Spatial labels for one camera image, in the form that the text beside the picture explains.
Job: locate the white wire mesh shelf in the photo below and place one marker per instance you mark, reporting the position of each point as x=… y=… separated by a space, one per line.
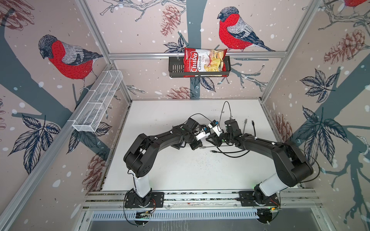
x=92 y=114

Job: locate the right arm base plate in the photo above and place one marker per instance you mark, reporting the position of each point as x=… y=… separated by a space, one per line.
x=253 y=199

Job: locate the aluminium mounting rail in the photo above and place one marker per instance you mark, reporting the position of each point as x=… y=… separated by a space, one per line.
x=203 y=199

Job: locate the black wall basket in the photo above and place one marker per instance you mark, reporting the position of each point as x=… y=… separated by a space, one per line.
x=177 y=70

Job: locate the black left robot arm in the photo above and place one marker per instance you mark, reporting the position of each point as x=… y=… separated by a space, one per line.
x=142 y=154

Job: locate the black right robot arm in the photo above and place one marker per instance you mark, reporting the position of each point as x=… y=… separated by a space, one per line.
x=292 y=167

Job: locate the black network switch box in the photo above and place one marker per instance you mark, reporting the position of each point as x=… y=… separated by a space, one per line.
x=179 y=145

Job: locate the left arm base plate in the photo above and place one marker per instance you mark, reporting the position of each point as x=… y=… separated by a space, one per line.
x=151 y=200

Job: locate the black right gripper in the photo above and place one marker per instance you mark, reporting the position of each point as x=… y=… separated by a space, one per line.
x=215 y=139

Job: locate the red cassava chips bag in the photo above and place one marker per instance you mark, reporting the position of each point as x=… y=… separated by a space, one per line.
x=199 y=60

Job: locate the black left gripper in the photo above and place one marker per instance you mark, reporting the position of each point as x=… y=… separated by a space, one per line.
x=197 y=145

